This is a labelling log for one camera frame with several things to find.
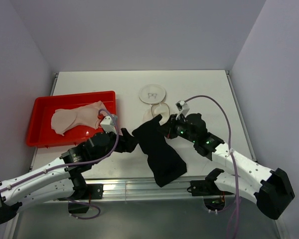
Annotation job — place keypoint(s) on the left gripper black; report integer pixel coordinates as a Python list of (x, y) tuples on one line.
[(126, 145)]

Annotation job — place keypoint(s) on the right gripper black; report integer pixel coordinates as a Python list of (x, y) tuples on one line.
[(168, 128)]

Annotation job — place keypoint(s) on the black bra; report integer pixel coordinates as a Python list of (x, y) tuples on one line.
[(165, 163)]

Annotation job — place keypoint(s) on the pink bra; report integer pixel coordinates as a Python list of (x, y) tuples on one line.
[(65, 119)]

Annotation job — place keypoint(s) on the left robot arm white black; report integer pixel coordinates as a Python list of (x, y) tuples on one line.
[(61, 178)]

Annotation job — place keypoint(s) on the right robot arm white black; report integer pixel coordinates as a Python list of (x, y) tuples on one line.
[(269, 189)]

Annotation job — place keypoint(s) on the red plastic tray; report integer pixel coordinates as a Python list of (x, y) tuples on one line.
[(40, 133)]

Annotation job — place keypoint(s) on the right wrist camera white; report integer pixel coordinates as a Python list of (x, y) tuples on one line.
[(183, 109)]

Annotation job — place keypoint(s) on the aluminium frame rail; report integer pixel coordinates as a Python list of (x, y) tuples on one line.
[(142, 190)]

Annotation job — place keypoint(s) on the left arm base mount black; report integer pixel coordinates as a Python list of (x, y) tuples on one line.
[(93, 192)]

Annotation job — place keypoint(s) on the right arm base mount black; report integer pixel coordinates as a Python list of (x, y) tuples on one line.
[(214, 199)]

